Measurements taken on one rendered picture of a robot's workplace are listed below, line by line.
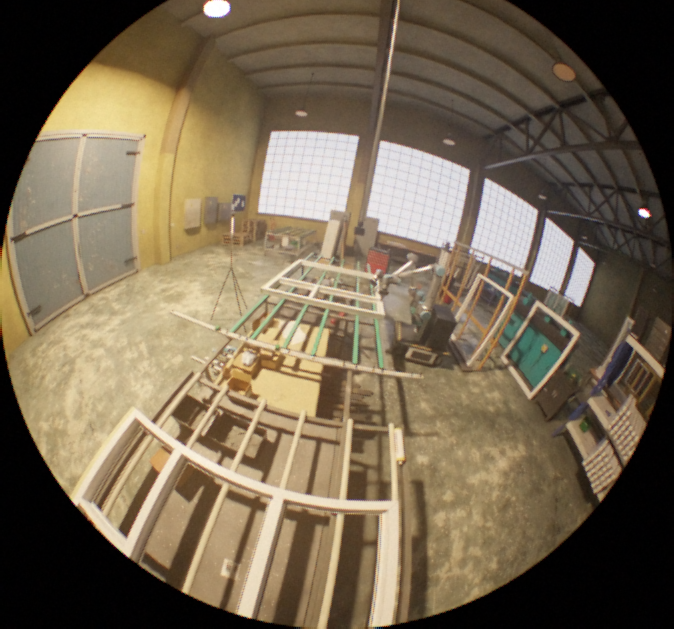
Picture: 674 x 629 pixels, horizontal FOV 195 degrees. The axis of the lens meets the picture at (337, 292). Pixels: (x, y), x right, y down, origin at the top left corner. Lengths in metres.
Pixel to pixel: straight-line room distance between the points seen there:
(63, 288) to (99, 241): 1.53
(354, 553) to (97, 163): 7.49
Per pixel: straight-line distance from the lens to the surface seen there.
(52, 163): 6.16
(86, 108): 6.68
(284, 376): 1.70
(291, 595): 1.40
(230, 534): 1.35
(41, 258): 6.02
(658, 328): 3.97
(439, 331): 3.05
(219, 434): 1.42
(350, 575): 2.05
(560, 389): 4.15
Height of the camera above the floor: 1.92
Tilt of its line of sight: 23 degrees down
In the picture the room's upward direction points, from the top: 11 degrees clockwise
